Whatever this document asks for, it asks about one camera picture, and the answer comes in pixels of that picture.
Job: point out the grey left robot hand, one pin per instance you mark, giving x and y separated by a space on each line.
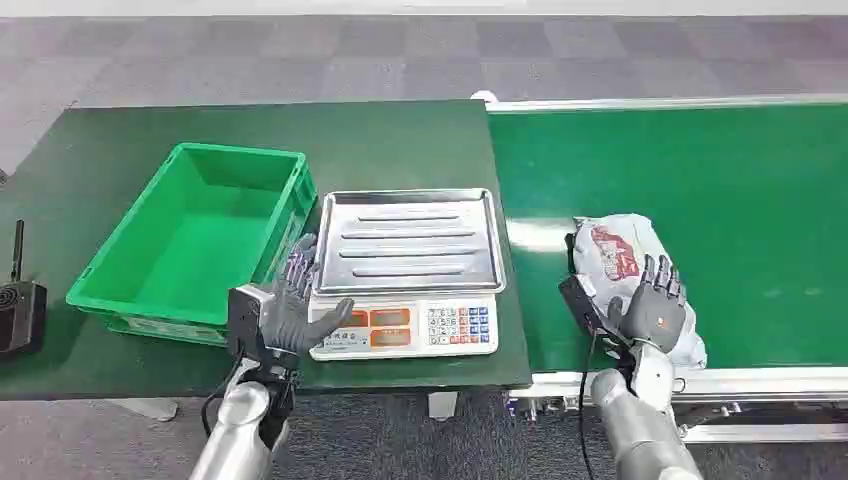
291 316

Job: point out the white electronic weighing scale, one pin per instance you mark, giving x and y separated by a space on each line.
407 272

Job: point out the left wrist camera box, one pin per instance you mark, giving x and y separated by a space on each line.
244 318

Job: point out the black radio with antenna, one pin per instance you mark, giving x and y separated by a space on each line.
18 311

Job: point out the green plastic crate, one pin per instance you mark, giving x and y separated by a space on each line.
199 238

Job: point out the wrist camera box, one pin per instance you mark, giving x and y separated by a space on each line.
244 318
582 301

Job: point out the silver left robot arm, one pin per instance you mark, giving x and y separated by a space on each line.
244 424

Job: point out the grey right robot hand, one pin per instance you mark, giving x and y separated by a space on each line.
652 311

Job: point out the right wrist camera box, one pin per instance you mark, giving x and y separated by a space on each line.
582 301

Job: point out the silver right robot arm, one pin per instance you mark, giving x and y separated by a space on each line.
641 417

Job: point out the white plastic parcel bag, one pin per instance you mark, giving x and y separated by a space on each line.
613 255

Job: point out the green conveyor belt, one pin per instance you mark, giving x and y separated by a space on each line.
729 218

